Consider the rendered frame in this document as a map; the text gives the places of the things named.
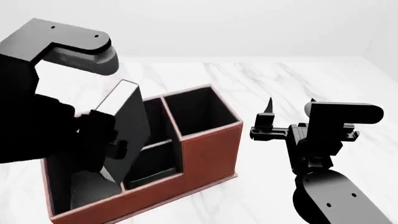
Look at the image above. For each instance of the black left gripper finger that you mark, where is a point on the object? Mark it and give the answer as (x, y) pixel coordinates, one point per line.
(119, 149)

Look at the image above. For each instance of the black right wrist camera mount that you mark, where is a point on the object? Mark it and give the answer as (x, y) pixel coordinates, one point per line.
(342, 114)

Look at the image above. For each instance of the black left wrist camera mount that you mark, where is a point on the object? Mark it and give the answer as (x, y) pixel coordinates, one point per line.
(62, 35)

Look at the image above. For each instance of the red-brown leather desk caddy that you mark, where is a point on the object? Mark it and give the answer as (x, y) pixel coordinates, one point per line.
(205, 156)

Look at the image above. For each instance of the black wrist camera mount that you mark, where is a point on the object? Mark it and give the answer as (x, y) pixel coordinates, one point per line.
(62, 35)
(342, 114)

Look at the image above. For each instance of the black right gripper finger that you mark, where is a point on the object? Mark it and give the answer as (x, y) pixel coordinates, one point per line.
(266, 119)
(313, 100)

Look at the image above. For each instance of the dark grey box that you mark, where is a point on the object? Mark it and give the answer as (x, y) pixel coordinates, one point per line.
(133, 130)

